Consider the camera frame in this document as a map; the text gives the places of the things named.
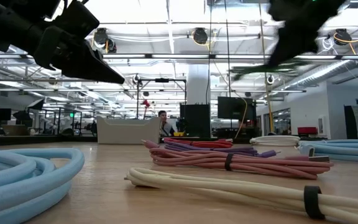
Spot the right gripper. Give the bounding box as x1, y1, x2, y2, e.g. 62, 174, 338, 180
267, 12, 323, 68

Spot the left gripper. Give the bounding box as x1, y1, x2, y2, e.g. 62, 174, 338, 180
32, 25, 126, 85

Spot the green USB cable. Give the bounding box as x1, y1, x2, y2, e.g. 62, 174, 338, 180
231, 59, 309, 81

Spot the white cable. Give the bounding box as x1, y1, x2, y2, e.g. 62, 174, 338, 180
249, 134, 301, 147

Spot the red USB cable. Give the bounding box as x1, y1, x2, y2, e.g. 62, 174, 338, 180
163, 138, 234, 149

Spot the thick light blue cable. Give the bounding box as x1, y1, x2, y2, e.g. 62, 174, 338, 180
298, 139, 358, 164
0, 147, 86, 224

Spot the purple USB cable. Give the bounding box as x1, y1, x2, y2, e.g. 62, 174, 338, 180
163, 140, 278, 158

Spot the black TV monitor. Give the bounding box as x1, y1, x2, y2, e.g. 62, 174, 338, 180
217, 96, 257, 121

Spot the white plastic bin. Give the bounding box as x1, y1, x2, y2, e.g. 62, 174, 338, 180
96, 116, 162, 145

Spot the red box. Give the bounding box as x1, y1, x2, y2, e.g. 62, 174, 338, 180
297, 126, 318, 136

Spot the white column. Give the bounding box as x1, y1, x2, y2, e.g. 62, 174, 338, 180
187, 64, 211, 105

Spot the person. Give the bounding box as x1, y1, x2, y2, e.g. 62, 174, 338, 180
158, 110, 176, 137

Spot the black hanging cloth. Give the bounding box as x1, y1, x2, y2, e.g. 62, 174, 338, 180
344, 105, 358, 140

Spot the black upright panel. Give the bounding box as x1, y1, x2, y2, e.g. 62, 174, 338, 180
180, 103, 212, 139

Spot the black ceiling cable reel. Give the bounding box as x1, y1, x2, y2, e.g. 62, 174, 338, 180
193, 27, 209, 45
334, 27, 353, 46
93, 27, 117, 54

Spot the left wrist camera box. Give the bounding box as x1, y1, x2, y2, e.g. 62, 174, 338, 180
50, 0, 101, 40

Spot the black metal frame rig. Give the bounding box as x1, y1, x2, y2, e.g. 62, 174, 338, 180
136, 78, 188, 121

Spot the pink USB cable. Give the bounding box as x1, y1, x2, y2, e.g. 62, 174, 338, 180
141, 139, 334, 180

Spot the cream USB cable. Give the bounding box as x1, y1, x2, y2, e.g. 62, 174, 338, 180
124, 167, 358, 224

